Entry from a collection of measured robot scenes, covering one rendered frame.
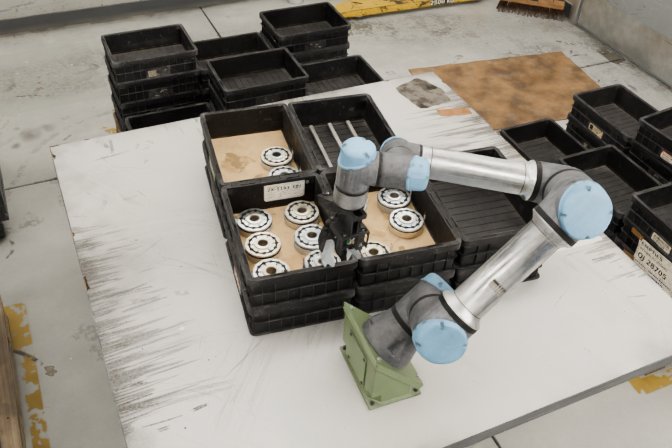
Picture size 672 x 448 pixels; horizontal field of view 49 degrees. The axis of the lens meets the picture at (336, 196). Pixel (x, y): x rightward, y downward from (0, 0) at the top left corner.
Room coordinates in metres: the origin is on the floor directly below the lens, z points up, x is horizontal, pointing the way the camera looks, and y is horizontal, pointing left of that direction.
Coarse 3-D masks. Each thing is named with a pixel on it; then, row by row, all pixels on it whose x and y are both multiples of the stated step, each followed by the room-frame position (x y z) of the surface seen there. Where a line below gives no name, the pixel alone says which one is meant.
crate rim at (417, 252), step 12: (324, 180) 1.72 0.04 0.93; (444, 216) 1.59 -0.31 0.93; (456, 240) 1.49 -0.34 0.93; (360, 252) 1.42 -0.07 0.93; (396, 252) 1.43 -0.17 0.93; (408, 252) 1.43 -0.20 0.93; (420, 252) 1.44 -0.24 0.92; (432, 252) 1.45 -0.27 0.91; (444, 252) 1.46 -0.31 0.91; (360, 264) 1.39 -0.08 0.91; (372, 264) 1.39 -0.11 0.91
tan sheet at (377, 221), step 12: (372, 192) 1.80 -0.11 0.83; (372, 204) 1.74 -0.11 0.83; (372, 216) 1.68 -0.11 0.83; (384, 216) 1.69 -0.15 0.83; (372, 228) 1.63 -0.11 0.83; (384, 228) 1.63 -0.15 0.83; (372, 240) 1.57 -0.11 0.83; (384, 240) 1.58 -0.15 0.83; (396, 240) 1.58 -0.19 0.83; (408, 240) 1.58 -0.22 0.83; (420, 240) 1.59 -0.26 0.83; (432, 240) 1.59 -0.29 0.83
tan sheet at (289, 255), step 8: (272, 208) 1.69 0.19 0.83; (280, 208) 1.69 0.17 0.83; (272, 216) 1.65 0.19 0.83; (280, 216) 1.66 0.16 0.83; (272, 224) 1.62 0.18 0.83; (280, 224) 1.62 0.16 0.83; (320, 224) 1.63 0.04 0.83; (272, 232) 1.58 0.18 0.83; (280, 232) 1.58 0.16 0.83; (288, 232) 1.59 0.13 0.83; (280, 240) 1.55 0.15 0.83; (288, 240) 1.55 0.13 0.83; (288, 248) 1.52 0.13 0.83; (280, 256) 1.48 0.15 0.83; (288, 256) 1.49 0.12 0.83; (296, 256) 1.49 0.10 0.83; (304, 256) 1.49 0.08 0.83; (288, 264) 1.46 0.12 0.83; (296, 264) 1.46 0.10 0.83
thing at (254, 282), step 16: (288, 176) 1.73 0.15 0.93; (304, 176) 1.73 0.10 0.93; (224, 192) 1.63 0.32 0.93; (240, 240) 1.43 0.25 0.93; (240, 256) 1.37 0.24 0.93; (352, 256) 1.40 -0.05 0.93; (288, 272) 1.33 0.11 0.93; (304, 272) 1.33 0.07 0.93; (320, 272) 1.35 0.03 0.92; (336, 272) 1.36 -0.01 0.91
